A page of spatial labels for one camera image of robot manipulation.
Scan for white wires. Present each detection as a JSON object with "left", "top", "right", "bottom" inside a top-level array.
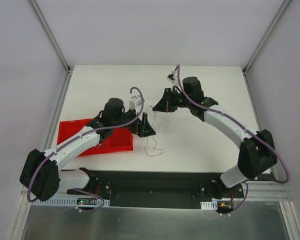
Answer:
[{"left": 91, "top": 141, "right": 107, "bottom": 151}]

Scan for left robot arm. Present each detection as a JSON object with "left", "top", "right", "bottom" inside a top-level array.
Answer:
[{"left": 19, "top": 96, "right": 156, "bottom": 203}]

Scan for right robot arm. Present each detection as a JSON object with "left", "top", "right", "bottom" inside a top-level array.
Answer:
[{"left": 153, "top": 76, "right": 278, "bottom": 200}]

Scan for red plastic tray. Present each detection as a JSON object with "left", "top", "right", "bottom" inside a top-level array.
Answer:
[{"left": 56, "top": 118, "right": 133, "bottom": 157}]

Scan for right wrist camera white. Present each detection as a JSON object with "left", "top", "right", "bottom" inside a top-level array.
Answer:
[{"left": 166, "top": 71, "right": 178, "bottom": 84}]

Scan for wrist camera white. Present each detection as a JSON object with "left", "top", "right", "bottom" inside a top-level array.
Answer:
[
  {"left": 129, "top": 93, "right": 143, "bottom": 113},
  {"left": 166, "top": 71, "right": 178, "bottom": 84}
]

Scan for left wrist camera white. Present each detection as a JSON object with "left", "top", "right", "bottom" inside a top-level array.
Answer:
[{"left": 129, "top": 93, "right": 143, "bottom": 113}]

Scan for right aluminium frame post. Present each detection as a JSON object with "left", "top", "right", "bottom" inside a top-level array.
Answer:
[{"left": 242, "top": 0, "right": 293, "bottom": 76}]

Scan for aluminium frame post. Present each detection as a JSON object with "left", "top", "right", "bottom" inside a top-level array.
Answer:
[
  {"left": 242, "top": 0, "right": 293, "bottom": 76},
  {"left": 28, "top": 0, "right": 71, "bottom": 73}
]

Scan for left aluminium frame post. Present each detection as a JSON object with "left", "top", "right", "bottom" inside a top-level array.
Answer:
[{"left": 28, "top": 0, "right": 71, "bottom": 73}]

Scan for right white cable duct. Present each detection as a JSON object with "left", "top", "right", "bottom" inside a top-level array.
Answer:
[{"left": 200, "top": 199, "right": 234, "bottom": 211}]

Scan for white cable duct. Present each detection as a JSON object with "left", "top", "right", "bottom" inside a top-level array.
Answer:
[
  {"left": 39, "top": 196, "right": 110, "bottom": 208},
  {"left": 200, "top": 199, "right": 234, "bottom": 211}
]

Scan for left white cable duct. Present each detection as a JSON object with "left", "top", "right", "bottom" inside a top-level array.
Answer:
[{"left": 39, "top": 196, "right": 110, "bottom": 208}]

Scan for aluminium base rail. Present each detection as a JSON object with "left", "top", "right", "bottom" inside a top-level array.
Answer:
[{"left": 30, "top": 179, "right": 289, "bottom": 206}]

